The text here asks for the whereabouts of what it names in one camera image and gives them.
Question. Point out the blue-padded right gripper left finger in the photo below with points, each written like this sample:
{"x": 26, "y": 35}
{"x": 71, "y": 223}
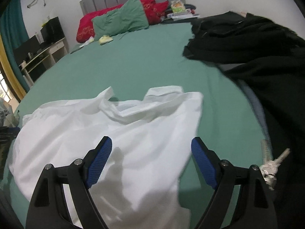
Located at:
{"x": 48, "y": 206}

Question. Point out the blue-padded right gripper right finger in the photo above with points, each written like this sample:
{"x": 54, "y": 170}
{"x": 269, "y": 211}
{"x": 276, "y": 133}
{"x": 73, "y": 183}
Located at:
{"x": 254, "y": 208}

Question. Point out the white hooded shirt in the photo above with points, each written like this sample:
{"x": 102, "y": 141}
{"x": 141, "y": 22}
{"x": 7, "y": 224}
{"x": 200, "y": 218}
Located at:
{"x": 151, "y": 144}

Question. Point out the black clothes pile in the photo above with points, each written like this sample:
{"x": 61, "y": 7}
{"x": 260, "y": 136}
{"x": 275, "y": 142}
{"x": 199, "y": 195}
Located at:
{"x": 266, "y": 60}

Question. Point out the black car key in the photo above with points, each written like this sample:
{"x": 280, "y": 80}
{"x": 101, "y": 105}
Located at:
{"x": 270, "y": 166}

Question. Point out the grey printed folded sweatshirt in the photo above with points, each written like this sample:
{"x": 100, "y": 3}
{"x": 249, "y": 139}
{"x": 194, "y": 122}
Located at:
{"x": 7, "y": 117}

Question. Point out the yellow curtain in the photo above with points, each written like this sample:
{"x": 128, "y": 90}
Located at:
{"x": 12, "y": 81}

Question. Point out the black computer monitor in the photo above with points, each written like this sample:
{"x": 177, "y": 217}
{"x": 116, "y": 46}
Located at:
{"x": 30, "y": 46}

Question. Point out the white paper on bed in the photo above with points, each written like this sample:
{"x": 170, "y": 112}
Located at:
{"x": 87, "y": 42}

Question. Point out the black computer tower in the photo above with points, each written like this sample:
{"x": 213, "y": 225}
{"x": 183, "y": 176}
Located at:
{"x": 52, "y": 31}

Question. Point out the small yellow cloth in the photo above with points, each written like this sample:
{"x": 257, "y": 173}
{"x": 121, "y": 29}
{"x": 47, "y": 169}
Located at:
{"x": 105, "y": 39}

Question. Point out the teal curtain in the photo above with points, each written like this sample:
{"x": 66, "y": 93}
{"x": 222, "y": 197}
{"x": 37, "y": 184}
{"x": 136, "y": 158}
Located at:
{"x": 14, "y": 34}

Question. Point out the green pillow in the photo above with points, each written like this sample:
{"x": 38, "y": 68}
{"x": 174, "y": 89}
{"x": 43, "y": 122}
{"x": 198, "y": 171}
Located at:
{"x": 130, "y": 17}

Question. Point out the stack of books and snacks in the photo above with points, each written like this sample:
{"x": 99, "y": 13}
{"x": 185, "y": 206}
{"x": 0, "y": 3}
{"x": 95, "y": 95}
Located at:
{"x": 177, "y": 10}

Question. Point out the red pillow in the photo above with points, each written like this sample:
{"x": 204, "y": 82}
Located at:
{"x": 154, "y": 12}

